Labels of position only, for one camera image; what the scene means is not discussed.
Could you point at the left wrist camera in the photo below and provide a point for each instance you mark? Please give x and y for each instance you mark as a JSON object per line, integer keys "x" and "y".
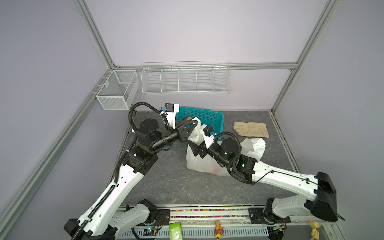
{"x": 170, "y": 111}

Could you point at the white wire wall shelf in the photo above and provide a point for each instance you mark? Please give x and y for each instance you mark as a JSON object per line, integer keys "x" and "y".
{"x": 203, "y": 77}

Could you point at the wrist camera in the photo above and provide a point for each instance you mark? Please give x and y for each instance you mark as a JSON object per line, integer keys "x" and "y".
{"x": 170, "y": 111}
{"x": 209, "y": 135}

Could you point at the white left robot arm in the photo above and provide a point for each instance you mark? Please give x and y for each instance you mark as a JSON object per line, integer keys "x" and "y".
{"x": 99, "y": 222}

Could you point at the small yellow toy figure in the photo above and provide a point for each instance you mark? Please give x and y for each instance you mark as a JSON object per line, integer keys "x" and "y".
{"x": 315, "y": 235}

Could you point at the green packet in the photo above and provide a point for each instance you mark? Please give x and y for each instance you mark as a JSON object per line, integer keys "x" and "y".
{"x": 175, "y": 231}

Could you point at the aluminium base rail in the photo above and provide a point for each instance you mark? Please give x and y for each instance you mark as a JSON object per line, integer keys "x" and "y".
{"x": 238, "y": 222}

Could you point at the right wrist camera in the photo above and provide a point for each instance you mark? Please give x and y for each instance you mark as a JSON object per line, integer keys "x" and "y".
{"x": 209, "y": 135}

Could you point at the white wire mesh box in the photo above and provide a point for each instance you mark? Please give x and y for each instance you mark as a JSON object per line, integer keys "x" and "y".
{"x": 119, "y": 90}

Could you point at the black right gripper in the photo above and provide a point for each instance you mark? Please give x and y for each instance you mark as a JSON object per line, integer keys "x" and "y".
{"x": 198, "y": 149}

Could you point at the yellow work glove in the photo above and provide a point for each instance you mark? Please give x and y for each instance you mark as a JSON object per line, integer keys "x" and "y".
{"x": 251, "y": 129}

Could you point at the white plastic bag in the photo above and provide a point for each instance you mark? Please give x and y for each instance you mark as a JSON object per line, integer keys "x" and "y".
{"x": 254, "y": 148}

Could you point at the teal plastic basket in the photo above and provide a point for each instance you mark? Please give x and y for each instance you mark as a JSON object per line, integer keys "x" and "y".
{"x": 207, "y": 117}

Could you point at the small orange toy figure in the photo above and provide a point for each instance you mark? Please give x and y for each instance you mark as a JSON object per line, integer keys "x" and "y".
{"x": 219, "y": 231}

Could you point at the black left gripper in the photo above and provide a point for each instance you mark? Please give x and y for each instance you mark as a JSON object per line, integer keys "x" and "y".
{"x": 183, "y": 133}

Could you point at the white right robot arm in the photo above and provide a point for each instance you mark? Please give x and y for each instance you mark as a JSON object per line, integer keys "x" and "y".
{"x": 313, "y": 194}

